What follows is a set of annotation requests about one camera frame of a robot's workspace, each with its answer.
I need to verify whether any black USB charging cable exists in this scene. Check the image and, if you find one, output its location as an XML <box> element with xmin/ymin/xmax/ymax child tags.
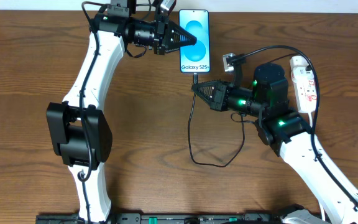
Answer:
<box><xmin>187</xmin><ymin>54</ymin><xmax>313</xmax><ymax>169</ymax></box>

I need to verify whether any blue screen Galaxy smartphone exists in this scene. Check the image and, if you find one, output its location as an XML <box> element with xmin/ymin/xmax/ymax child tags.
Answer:
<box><xmin>178</xmin><ymin>9</ymin><xmax>212</xmax><ymax>75</ymax></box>

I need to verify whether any white power strip socket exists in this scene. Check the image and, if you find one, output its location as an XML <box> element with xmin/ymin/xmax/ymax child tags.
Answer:
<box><xmin>290</xmin><ymin>55</ymin><xmax>318</xmax><ymax>114</ymax></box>

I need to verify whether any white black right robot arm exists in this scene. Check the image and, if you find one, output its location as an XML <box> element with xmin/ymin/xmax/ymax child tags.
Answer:
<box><xmin>191</xmin><ymin>63</ymin><xmax>358</xmax><ymax>223</ymax></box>

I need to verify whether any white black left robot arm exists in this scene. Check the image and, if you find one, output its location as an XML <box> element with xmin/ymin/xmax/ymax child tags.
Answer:
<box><xmin>46</xmin><ymin>1</ymin><xmax>196</xmax><ymax>223</ymax></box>

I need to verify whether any white power strip cord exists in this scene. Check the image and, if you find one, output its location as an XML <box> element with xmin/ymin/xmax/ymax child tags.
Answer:
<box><xmin>307</xmin><ymin>112</ymin><xmax>326</xmax><ymax>220</ymax></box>

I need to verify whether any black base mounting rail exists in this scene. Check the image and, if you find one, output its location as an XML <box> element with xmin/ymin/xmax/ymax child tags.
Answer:
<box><xmin>35</xmin><ymin>213</ymin><xmax>281</xmax><ymax>224</ymax></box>

